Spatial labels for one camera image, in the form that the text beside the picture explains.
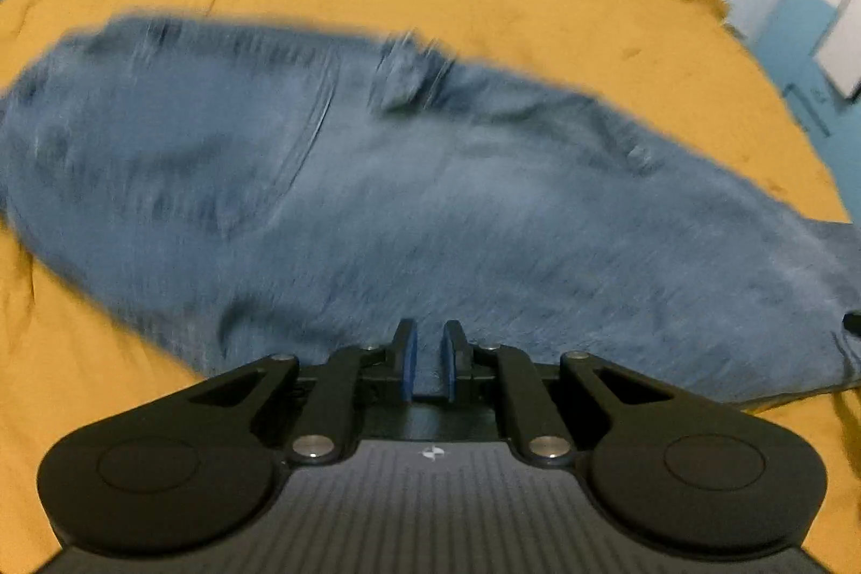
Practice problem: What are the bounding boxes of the blue denim pants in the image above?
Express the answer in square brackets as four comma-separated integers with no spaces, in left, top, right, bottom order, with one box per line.
[0,12,861,404]

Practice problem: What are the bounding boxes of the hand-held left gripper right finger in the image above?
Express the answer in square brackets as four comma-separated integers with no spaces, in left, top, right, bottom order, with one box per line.
[440,320,674,468]

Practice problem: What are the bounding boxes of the blue and white wardrobe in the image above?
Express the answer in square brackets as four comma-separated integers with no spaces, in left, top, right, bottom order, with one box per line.
[757,0,861,139]

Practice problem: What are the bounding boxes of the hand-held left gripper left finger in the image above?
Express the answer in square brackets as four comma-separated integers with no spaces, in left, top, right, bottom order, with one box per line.
[190,318,421,468]

